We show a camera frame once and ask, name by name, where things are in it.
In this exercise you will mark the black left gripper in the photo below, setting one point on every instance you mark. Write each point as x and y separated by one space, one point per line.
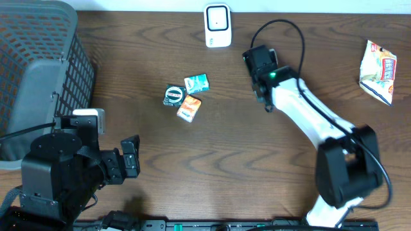
132 161

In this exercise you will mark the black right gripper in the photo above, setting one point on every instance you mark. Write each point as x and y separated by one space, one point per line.
259 100

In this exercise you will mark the small teal candy box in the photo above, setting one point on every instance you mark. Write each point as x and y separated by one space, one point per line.
195 84

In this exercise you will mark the small orange candy box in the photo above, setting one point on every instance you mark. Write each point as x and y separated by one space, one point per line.
189 108

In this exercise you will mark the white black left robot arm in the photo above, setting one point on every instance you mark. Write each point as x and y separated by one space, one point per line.
61 173

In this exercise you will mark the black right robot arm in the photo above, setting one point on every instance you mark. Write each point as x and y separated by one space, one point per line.
347 166

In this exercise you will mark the white barcode scanner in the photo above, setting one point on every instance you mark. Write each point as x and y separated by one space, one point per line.
217 24

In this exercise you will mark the dark grey plastic basket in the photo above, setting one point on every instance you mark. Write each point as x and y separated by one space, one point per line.
45 71

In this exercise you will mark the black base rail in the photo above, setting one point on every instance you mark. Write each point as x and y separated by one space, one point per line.
276 224

